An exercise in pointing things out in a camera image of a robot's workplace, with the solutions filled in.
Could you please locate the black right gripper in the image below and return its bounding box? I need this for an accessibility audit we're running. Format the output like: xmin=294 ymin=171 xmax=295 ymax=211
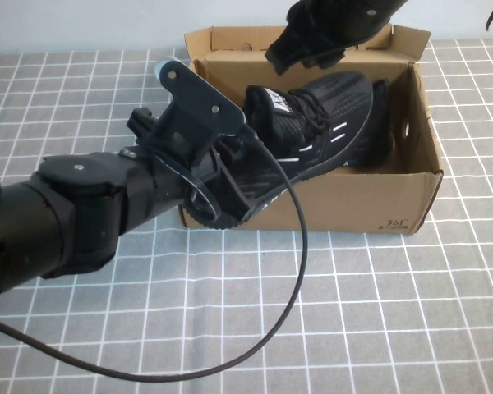
xmin=264 ymin=0 xmax=404 ymax=76

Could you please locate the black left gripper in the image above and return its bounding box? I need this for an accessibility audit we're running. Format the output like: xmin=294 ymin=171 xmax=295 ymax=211
xmin=152 ymin=150 xmax=265 ymax=223

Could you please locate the black knit sneaker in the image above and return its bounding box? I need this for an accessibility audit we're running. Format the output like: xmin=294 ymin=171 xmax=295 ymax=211
xmin=244 ymin=70 xmax=395 ymax=181
xmin=179 ymin=137 xmax=301 ymax=230

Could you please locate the brown cardboard shoe box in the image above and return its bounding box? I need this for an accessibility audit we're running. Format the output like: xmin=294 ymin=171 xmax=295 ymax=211
xmin=177 ymin=22 xmax=445 ymax=237

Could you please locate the grey white-grid tablecloth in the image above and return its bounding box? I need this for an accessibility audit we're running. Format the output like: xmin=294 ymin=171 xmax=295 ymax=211
xmin=0 ymin=39 xmax=493 ymax=394

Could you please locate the thin black marked cable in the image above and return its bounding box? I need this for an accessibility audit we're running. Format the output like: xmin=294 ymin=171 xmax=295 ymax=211
xmin=147 ymin=147 xmax=221 ymax=225

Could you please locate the thick black camera cable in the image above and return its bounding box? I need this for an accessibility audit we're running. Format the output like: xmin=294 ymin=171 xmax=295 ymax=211
xmin=0 ymin=122 xmax=310 ymax=377

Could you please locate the black left camera mount plate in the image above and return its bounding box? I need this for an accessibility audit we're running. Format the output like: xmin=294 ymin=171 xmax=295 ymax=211
xmin=159 ymin=61 xmax=247 ymax=173

